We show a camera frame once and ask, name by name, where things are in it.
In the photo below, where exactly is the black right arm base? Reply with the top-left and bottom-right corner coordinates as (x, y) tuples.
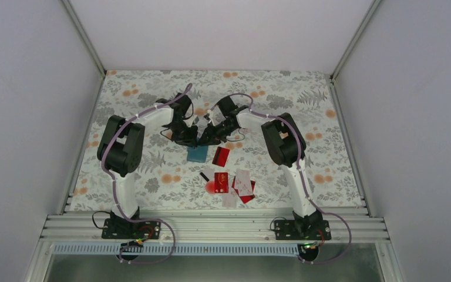
(270, 210), (332, 241)

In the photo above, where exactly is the white VIP chip card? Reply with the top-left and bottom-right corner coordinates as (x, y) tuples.
(235, 169), (251, 195)

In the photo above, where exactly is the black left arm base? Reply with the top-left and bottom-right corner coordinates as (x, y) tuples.
(101, 211), (161, 240)

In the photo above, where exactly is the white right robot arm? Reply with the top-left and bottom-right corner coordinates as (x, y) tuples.
(197, 96), (317, 239)

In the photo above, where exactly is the white card with red circle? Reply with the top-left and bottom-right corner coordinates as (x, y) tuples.
(200, 172), (216, 194)

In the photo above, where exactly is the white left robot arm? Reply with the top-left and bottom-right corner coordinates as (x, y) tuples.
(97, 93), (198, 238)

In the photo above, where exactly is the red VIP card face up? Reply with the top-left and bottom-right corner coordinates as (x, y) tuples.
(214, 172), (229, 194)

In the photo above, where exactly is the aluminium corner post right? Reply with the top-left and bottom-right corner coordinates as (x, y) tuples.
(329, 0), (382, 83)

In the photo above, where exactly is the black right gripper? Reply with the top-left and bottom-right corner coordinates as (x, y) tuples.
(198, 120), (237, 147)

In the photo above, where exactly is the aluminium rail frame front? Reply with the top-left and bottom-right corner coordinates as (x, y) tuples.
(40, 210), (390, 243)

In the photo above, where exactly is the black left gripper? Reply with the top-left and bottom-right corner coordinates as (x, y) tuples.
(167, 120), (198, 147)

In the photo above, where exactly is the blue leather card holder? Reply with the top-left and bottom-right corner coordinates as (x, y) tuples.
(186, 146), (208, 163)

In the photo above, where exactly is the white cable duct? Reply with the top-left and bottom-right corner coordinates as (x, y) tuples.
(52, 242), (298, 257)

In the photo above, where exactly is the aluminium corner post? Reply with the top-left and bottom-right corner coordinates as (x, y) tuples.
(60, 0), (106, 78)
(329, 0), (382, 83)

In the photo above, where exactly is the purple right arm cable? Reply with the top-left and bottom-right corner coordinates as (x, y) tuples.
(210, 93), (353, 266)

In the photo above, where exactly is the white floral card on table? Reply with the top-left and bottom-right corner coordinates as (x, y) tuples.
(241, 128), (254, 136)

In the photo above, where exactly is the aluminium corner post left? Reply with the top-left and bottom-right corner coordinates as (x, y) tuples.
(60, 0), (106, 78)

